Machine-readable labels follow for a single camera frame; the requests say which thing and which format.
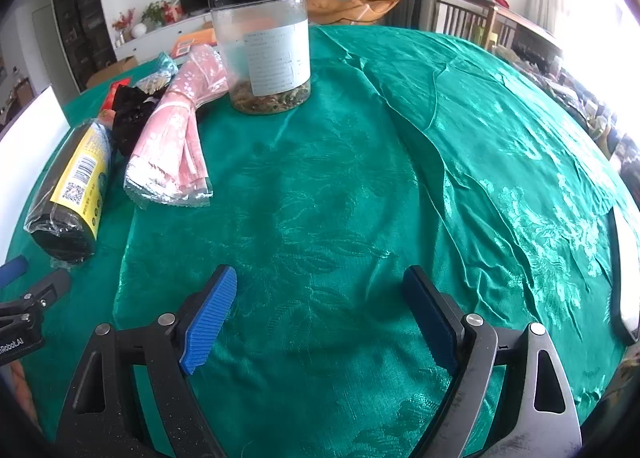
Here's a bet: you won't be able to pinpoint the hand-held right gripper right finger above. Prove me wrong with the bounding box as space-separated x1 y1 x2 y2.
402 266 583 458

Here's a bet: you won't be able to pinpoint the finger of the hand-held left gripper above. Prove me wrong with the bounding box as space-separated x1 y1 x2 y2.
0 269 72 325
0 258 28 291

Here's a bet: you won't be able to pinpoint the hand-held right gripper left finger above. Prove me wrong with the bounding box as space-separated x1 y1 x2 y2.
56 265 238 458

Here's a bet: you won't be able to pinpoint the black bag roll yellow label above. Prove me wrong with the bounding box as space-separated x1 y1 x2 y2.
25 120 115 263

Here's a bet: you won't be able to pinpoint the white cardboard box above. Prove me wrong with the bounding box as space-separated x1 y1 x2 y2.
0 85 71 263

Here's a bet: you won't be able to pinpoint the pink floral packet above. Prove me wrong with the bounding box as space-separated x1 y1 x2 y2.
123 44 231 209

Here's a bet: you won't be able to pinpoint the red orange packet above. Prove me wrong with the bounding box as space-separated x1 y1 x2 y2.
100 82 132 126

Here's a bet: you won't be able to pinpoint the person's left hand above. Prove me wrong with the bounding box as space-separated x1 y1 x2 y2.
9 360 41 434

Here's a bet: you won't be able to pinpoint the green satin tablecloth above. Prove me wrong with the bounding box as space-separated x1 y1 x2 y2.
10 24 633 458

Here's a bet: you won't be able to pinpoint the smartphone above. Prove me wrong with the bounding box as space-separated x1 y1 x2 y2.
608 208 640 346

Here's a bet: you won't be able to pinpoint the brown cardboard box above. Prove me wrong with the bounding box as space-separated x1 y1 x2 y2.
85 55 140 88

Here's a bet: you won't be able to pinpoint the red flowers in vase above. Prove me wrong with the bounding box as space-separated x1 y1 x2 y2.
111 9 136 46

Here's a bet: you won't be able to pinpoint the clear jar with black lid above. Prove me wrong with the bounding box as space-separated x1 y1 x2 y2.
207 0 312 115

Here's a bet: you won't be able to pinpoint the orange book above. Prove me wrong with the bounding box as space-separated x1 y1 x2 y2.
170 29 221 58

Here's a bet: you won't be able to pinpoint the pile of assorted clutter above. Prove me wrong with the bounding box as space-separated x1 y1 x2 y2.
500 45 631 159

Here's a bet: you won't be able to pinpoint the white television cabinet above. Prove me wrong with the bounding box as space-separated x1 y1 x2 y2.
114 8 218 63

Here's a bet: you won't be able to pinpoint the potted plant with red decorations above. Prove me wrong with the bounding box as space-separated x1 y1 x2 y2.
140 0 183 28

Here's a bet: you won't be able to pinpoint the orange lounge chair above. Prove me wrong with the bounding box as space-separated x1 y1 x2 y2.
305 0 412 26

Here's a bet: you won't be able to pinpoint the black wall cabinet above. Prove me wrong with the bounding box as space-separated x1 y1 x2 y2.
49 0 118 93

